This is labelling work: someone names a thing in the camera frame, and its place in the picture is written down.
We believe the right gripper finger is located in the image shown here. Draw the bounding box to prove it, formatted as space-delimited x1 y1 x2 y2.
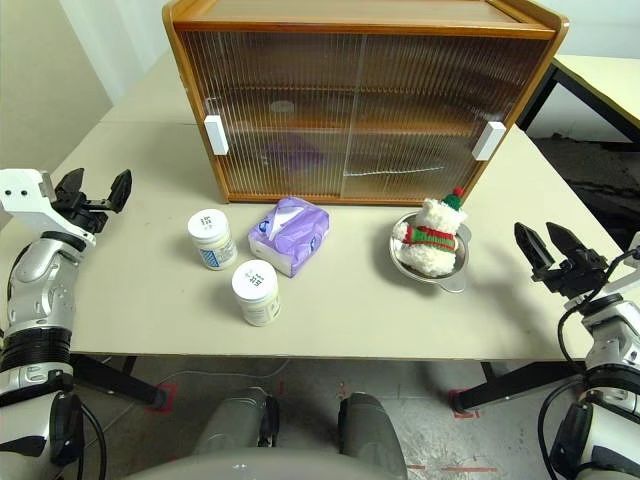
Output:
514 222 556 274
545 222 609 266

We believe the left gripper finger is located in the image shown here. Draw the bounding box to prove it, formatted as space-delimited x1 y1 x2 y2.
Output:
55 168 86 201
102 169 134 214

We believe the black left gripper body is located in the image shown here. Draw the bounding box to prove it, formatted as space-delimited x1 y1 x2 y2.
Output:
52 185 112 234

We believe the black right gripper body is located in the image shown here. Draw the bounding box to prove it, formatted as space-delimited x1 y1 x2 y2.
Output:
530 257 614 301

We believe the metal bowl with handles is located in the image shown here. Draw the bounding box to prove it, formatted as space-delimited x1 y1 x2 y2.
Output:
388 212 474 294

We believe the white lidded bottle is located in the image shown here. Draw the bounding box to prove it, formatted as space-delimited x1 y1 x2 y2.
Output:
231 260 281 327
187 208 238 272

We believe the white plush toy with scarf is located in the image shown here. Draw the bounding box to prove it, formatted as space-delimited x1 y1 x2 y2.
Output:
394 186 469 279

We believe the white door handle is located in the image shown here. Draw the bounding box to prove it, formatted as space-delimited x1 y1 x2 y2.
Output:
203 114 230 156
471 121 506 162

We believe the purple tissue pack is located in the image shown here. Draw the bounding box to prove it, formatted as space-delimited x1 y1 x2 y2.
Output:
247 196 331 279

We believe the ribbed clear sliding door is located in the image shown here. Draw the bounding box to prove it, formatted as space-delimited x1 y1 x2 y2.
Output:
343 32 551 202
179 31 370 200

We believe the wooden cabinet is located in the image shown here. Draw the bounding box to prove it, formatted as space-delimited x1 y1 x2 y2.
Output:
162 0 570 205

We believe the black table leg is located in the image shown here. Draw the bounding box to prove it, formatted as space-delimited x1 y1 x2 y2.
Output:
452 359 586 414
69 353 169 409

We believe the beige side table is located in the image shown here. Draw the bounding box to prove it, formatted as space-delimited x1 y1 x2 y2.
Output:
517 53 640 146

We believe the grey right robot leg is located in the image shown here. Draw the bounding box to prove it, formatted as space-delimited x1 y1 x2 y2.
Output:
337 392 409 480

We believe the grey robot leg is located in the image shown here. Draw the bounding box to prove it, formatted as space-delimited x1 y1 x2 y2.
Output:
192 385 281 456
337 392 409 480

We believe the grey left robot leg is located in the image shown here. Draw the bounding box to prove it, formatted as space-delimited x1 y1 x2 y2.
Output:
192 385 281 456

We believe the grey robot torso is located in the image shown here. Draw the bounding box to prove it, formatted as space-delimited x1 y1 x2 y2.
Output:
124 447 351 480

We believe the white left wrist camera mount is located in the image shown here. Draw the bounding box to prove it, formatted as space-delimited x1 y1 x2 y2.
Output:
0 168 97 246

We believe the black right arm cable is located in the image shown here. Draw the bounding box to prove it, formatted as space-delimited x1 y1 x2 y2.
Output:
537 247 640 480

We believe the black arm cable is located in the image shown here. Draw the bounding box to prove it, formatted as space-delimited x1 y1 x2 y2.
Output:
537 247 640 480
77 397 109 480

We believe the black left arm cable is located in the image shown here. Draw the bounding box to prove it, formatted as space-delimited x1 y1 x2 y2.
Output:
77 397 109 480

